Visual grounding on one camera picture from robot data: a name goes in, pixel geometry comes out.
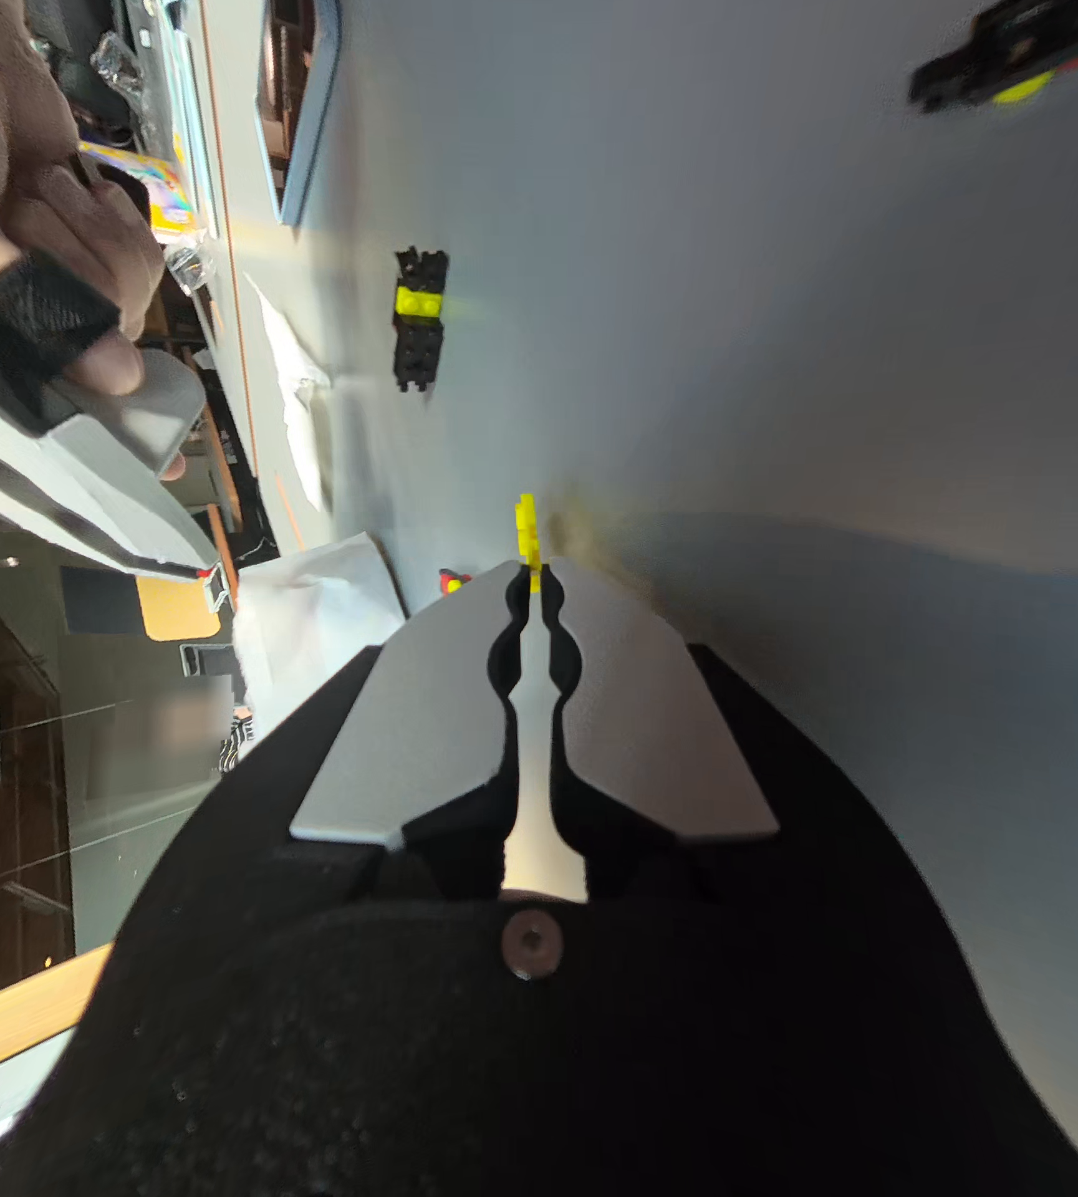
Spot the person's right hand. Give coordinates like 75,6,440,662
0,0,168,397

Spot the large plain white paper bag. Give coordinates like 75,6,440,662
242,272,338,517

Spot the black lego bracket yellow stud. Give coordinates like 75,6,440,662
391,245,452,394

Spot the black red yellow lego build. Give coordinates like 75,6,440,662
906,0,1078,111

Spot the black smartphone blue case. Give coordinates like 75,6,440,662
261,0,345,230

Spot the torn printed white paper bag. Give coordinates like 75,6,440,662
233,534,406,698

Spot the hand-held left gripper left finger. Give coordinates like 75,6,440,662
292,561,530,848

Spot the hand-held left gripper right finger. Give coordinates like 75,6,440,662
545,557,779,848

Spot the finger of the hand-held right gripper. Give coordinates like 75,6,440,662
0,424,225,578

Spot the wooden seat chair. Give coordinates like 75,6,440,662
132,572,237,646

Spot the striped black white cloth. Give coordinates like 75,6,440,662
216,701,254,777

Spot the small yellow lego plate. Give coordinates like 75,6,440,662
512,492,545,597

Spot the light wooden beam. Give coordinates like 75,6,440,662
0,941,113,1097

